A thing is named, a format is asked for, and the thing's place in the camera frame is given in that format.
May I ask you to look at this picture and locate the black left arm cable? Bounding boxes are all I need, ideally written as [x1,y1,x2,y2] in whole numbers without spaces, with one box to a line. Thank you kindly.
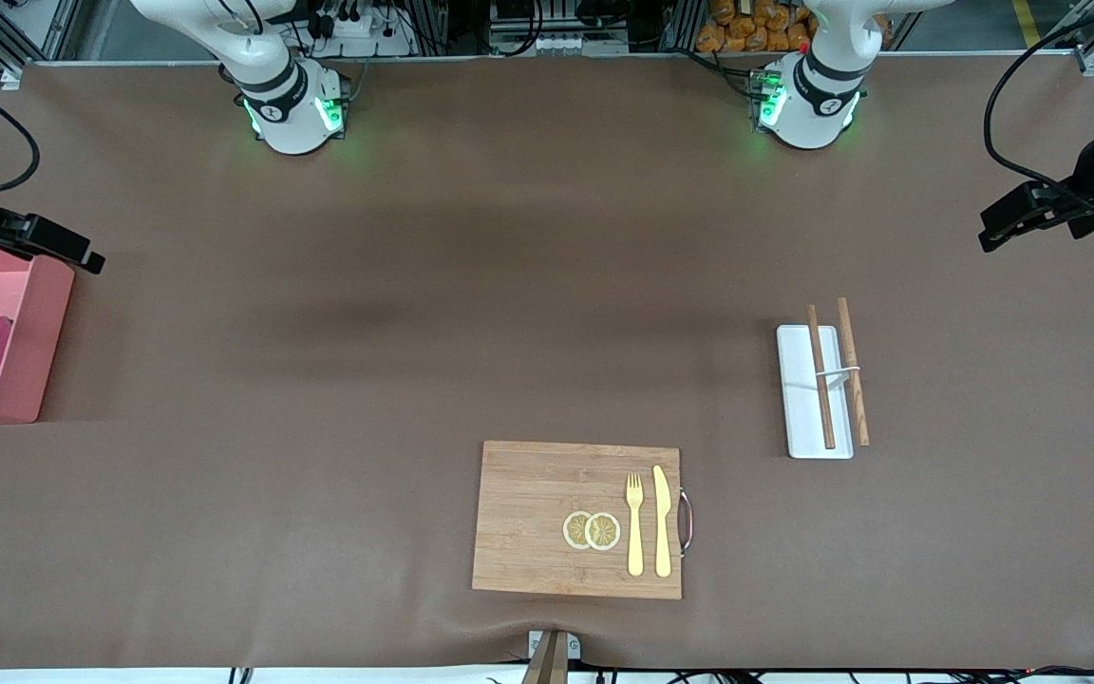
[982,0,1094,205]

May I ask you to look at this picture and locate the yellow plastic fork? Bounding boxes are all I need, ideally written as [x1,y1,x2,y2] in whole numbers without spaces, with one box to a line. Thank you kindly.
[625,473,647,578]

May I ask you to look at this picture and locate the bamboo cutting board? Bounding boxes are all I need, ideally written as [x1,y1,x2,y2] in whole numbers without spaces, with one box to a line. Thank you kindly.
[471,440,696,601]

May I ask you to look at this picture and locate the white power strip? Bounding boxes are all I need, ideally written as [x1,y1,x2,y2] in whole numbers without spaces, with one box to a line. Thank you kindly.
[305,8,415,58]

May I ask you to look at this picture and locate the orange packaged goods pile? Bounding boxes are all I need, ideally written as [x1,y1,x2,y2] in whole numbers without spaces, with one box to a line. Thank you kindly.
[696,0,892,54]

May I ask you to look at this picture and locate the white rectangular tray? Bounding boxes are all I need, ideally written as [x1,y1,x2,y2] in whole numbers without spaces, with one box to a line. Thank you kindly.
[776,325,855,461]

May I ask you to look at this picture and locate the brown wooden chopstick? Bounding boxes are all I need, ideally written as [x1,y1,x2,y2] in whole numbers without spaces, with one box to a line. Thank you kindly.
[837,297,871,447]
[806,305,838,450]

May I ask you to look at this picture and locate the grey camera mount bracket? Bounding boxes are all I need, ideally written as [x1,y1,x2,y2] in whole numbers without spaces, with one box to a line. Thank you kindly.
[520,629,582,684]

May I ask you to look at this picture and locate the pink plastic bin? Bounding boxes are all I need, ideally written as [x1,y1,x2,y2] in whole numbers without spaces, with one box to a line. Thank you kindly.
[0,241,76,426]

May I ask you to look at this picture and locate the yellow plastic knife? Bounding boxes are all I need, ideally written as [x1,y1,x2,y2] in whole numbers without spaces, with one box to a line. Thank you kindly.
[651,465,674,579]

